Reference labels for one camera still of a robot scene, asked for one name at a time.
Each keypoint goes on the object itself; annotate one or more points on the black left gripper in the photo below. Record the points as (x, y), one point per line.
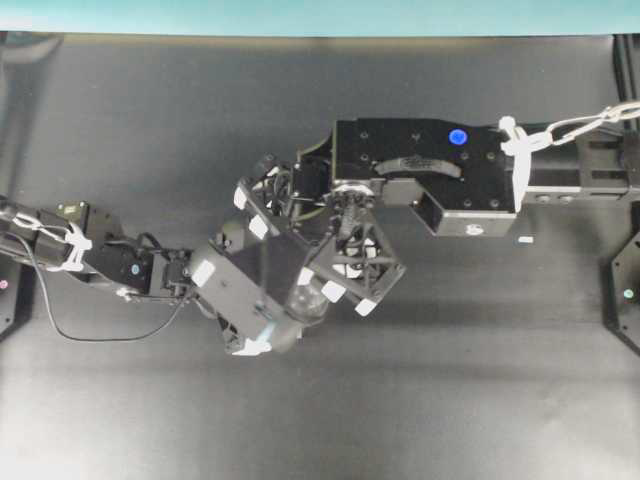
(248, 282)

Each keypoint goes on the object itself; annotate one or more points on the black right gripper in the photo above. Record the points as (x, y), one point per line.
(346, 250)

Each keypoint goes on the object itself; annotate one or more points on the clear plastic bottle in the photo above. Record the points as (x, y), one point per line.
(307, 307)

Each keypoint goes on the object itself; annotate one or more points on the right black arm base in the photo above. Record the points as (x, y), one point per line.
(623, 296)

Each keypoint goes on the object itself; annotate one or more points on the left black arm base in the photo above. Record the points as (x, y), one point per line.
(17, 291)

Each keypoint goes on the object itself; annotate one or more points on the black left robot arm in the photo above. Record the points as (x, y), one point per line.
(138, 269)

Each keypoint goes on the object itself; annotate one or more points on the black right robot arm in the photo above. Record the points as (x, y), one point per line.
(458, 180)

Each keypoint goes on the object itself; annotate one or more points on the left white zip tie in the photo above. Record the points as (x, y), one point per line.
(80, 245)

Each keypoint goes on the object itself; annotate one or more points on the white zip tie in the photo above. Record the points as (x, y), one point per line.
(520, 146)
(80, 245)

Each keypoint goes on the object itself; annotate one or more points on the right white zip tie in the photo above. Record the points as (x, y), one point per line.
(520, 146)

